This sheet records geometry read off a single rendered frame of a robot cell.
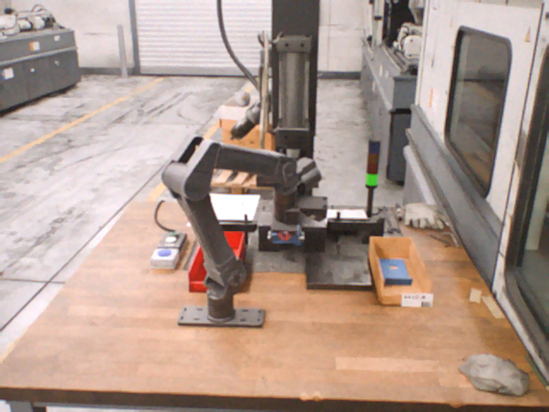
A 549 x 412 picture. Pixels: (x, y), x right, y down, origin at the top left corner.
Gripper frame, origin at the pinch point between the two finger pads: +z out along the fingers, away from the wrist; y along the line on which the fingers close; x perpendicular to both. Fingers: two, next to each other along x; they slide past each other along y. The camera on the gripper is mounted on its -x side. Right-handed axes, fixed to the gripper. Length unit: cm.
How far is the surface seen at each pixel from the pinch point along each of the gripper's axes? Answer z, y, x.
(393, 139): 184, 261, -81
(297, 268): 12.0, -1.3, -3.6
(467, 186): 26, 47, -63
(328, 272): 7.7, -5.3, -12.2
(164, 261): 9.2, -2.8, 33.5
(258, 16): 389, 854, 88
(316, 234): 10.6, 10.0, -8.8
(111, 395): -8, -48, 32
